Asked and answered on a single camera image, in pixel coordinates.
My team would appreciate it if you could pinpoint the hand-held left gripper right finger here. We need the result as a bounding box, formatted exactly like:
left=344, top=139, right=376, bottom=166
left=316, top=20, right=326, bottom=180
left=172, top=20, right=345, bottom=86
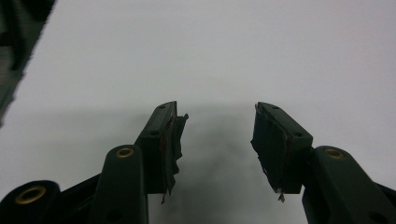
left=250, top=101, right=396, bottom=224

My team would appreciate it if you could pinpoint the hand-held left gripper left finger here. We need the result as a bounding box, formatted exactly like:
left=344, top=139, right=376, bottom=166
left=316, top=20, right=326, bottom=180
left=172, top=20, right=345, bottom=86
left=88, top=100, right=190, bottom=224

